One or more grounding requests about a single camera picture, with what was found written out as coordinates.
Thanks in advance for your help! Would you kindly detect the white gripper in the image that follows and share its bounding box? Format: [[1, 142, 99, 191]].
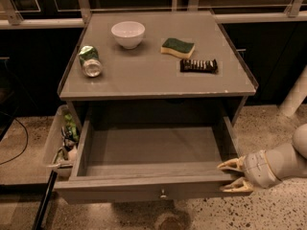
[[217, 150, 280, 193]]

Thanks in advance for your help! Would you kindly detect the green soda can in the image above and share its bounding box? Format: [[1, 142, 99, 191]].
[[79, 45, 103, 78]]

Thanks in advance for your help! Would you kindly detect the green yellow sponge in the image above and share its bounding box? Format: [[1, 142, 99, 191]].
[[160, 38, 195, 58]]

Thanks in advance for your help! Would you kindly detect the black metal bar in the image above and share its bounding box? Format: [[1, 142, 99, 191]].
[[32, 171, 58, 230]]

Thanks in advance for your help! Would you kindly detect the grey top drawer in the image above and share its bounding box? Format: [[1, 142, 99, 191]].
[[55, 110, 239, 203]]

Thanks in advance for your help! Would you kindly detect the black snack bar wrapper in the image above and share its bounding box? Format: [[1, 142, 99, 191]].
[[179, 59, 218, 74]]

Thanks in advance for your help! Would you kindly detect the black cable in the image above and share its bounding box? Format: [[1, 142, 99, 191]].
[[0, 111, 29, 167]]

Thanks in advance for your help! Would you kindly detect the grey drawer cabinet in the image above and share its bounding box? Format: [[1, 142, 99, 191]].
[[59, 11, 256, 126]]

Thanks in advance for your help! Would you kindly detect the white ceramic bowl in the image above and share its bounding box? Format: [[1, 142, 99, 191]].
[[111, 21, 145, 49]]

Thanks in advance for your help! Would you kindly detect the metal railing frame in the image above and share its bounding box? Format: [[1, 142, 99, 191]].
[[0, 0, 307, 29]]

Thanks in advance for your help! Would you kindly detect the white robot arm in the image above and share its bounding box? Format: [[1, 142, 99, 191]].
[[217, 70, 307, 194]]

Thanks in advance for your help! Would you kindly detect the green snack bag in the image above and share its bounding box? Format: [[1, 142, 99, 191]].
[[61, 113, 80, 143]]

